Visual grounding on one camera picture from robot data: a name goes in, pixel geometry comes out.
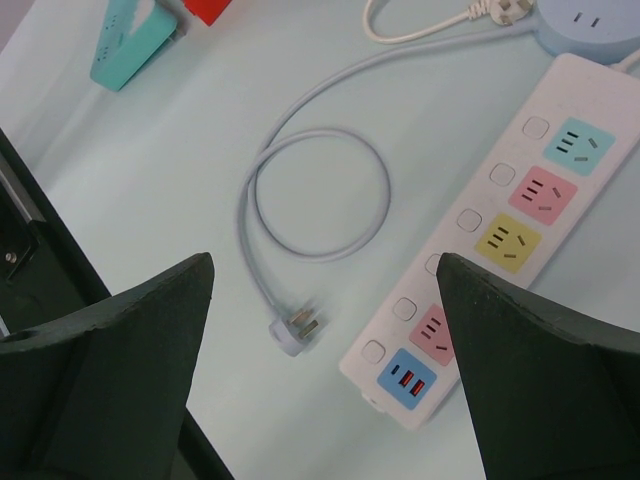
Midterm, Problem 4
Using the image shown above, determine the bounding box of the red cube adapter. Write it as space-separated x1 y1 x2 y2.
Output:
182 0 231 26

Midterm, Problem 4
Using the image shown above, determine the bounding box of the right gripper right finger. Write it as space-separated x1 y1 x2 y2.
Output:
436 253 639 479

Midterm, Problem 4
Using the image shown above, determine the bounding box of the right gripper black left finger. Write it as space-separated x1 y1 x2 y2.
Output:
1 253 215 479

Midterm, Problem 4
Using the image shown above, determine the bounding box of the teal triangular power strip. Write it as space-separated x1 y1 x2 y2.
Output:
90 0 178 92

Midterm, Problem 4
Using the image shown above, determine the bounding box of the round light blue socket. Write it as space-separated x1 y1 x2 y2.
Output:
237 0 640 358

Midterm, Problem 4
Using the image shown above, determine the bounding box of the white power strip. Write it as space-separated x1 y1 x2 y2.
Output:
337 0 640 432

